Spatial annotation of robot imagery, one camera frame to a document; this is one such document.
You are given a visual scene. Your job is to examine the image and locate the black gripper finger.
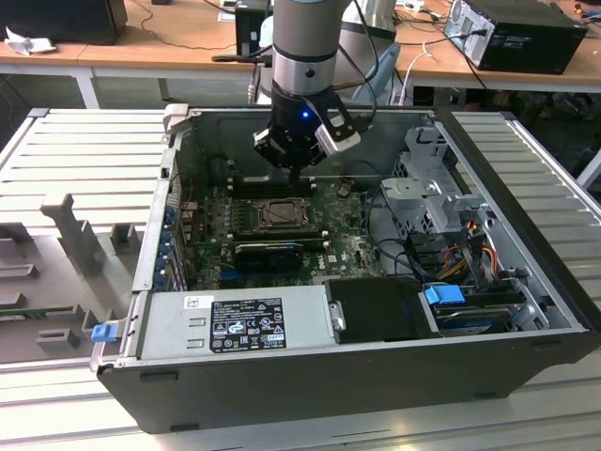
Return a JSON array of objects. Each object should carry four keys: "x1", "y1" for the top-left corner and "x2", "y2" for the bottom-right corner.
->
[
  {"x1": 295, "y1": 139, "x2": 329, "y2": 188},
  {"x1": 253, "y1": 129, "x2": 298, "y2": 188}
]

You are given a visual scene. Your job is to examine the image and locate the metal socket cover frame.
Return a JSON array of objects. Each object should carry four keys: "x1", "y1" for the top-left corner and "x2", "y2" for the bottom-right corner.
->
[{"x1": 256, "y1": 198, "x2": 313, "y2": 232}]

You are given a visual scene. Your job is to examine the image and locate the RAM slot white clips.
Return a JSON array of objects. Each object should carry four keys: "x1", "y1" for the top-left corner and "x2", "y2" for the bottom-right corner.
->
[
  {"x1": 228, "y1": 238, "x2": 331, "y2": 250},
  {"x1": 233, "y1": 186, "x2": 316, "y2": 194},
  {"x1": 233, "y1": 176, "x2": 316, "y2": 184},
  {"x1": 232, "y1": 229, "x2": 321, "y2": 239}
]

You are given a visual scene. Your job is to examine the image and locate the CPU socket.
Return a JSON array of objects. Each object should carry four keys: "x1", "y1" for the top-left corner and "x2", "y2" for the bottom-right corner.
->
[{"x1": 253, "y1": 196, "x2": 315, "y2": 234}]

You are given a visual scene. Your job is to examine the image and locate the green motherboard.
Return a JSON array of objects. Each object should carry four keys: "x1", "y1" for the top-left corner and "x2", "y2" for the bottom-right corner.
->
[{"x1": 187, "y1": 180, "x2": 391, "y2": 292}]

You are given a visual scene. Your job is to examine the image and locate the small black box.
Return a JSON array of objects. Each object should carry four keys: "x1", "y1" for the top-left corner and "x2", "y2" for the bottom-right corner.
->
[{"x1": 234, "y1": 5, "x2": 274, "y2": 58}]

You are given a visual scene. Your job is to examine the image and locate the metal drive cage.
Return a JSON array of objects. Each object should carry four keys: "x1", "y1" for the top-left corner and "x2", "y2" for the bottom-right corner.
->
[{"x1": 378, "y1": 124, "x2": 497, "y2": 239}]

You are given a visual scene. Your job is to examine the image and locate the black graphics card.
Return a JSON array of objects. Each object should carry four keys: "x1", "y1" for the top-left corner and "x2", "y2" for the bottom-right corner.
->
[{"x1": 233, "y1": 241, "x2": 305, "y2": 272}]

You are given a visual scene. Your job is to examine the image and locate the wooden desk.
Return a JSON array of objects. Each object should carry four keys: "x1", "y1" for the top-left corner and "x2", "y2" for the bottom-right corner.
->
[
  {"x1": 393, "y1": 0, "x2": 601, "y2": 95},
  {"x1": 0, "y1": 0, "x2": 400, "y2": 110}
]

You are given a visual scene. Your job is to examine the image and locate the black plastic shroud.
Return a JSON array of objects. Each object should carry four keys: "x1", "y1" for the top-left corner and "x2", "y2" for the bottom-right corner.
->
[{"x1": 323, "y1": 277, "x2": 442, "y2": 344}]

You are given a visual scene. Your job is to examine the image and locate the blue disk carrier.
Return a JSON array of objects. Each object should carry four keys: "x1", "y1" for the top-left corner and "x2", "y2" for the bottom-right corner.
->
[{"x1": 422, "y1": 284, "x2": 466, "y2": 309}]

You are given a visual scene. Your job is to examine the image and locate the grey power supply unit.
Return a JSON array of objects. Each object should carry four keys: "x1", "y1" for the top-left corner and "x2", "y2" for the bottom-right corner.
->
[{"x1": 135, "y1": 284, "x2": 337, "y2": 363}]

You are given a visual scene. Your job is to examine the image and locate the hard disk drive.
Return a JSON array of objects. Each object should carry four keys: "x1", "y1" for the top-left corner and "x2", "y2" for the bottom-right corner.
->
[{"x1": 434, "y1": 304, "x2": 516, "y2": 337}]

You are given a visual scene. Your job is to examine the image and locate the black open PC case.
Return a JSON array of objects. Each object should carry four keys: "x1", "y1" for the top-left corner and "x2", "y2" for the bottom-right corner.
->
[{"x1": 88, "y1": 105, "x2": 601, "y2": 436}]

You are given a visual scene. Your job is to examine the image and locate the grey parts rack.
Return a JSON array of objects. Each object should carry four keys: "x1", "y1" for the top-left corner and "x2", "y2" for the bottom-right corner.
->
[{"x1": 0, "y1": 192, "x2": 146, "y2": 367}]

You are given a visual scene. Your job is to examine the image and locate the black PC tower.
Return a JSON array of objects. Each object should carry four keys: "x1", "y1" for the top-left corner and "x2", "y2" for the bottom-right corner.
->
[{"x1": 443, "y1": 0, "x2": 589, "y2": 76}]

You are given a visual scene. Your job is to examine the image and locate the large black box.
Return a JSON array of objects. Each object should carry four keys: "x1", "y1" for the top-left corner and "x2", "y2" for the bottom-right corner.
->
[{"x1": 0, "y1": 0, "x2": 129, "y2": 46}]

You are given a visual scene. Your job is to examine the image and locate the crumpled white paper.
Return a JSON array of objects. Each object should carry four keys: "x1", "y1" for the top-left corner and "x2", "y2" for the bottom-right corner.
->
[{"x1": 3, "y1": 25, "x2": 58, "y2": 57}]

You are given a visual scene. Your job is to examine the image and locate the green RAM stick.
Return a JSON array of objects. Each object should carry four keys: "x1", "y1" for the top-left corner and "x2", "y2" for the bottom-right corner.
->
[{"x1": 0, "y1": 306, "x2": 76, "y2": 321}]

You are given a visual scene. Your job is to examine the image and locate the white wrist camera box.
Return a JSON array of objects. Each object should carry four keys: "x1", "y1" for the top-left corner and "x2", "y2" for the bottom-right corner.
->
[{"x1": 313, "y1": 117, "x2": 362, "y2": 154}]

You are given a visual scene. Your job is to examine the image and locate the black camera bracket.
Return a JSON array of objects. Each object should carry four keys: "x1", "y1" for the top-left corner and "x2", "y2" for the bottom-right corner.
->
[{"x1": 307, "y1": 93, "x2": 354, "y2": 137}]

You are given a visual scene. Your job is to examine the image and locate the black cable connector block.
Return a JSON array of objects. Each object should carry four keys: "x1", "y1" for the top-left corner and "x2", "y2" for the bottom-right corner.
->
[{"x1": 406, "y1": 232, "x2": 445, "y2": 272}]

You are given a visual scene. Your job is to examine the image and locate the white cable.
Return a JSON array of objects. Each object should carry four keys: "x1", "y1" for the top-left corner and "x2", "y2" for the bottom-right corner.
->
[{"x1": 388, "y1": 40, "x2": 436, "y2": 105}]

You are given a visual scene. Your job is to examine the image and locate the orange power wire bundle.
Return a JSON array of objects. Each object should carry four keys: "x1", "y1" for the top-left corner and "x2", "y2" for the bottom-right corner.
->
[{"x1": 439, "y1": 246, "x2": 470, "y2": 281}]

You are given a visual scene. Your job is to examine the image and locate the yellow power wire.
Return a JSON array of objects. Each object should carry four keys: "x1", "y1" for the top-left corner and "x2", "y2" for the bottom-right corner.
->
[{"x1": 483, "y1": 241, "x2": 500, "y2": 278}]

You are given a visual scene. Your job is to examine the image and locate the white frame leg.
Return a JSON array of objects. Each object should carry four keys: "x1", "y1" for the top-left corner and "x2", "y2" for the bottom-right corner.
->
[{"x1": 576, "y1": 148, "x2": 601, "y2": 190}]

